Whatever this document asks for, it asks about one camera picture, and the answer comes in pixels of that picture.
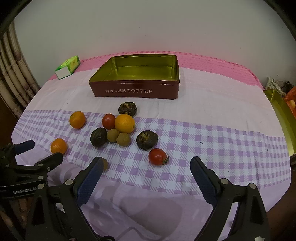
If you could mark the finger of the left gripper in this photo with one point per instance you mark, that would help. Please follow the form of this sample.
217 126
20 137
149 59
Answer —
20 148
41 168

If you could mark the dark mangosteen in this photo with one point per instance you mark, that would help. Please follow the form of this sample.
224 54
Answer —
98 137
129 108
147 139

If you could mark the large yellow orange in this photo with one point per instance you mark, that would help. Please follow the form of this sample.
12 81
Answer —
124 123

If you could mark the brown longan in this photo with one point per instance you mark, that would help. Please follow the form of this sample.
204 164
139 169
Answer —
123 139
112 135

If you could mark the gold tin lid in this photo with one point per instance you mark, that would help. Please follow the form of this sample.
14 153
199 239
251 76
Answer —
285 117

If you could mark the rattan chair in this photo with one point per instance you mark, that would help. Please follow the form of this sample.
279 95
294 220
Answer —
18 86

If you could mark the clutter beside table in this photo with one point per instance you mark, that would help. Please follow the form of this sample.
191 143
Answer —
285 89

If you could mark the green tissue box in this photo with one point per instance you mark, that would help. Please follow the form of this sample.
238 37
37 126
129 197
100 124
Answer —
68 67

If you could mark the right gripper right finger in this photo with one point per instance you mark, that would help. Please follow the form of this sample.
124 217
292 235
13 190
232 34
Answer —
250 220

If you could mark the red toffee tin box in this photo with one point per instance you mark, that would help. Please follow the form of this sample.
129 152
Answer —
138 75

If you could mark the dark mangosteen back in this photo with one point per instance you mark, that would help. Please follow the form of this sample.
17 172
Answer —
129 108

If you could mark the red tomato with stem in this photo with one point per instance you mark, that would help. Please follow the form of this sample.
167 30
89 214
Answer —
158 157

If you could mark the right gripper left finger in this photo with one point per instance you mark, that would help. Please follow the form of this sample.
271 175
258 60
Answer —
76 192

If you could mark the pink purple checked tablecloth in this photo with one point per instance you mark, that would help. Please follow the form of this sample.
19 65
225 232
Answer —
220 115

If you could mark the small orange mandarin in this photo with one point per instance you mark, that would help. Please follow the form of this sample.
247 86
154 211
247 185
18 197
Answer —
59 146

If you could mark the red cherry tomato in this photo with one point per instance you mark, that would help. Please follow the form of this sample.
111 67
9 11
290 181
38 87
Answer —
108 121

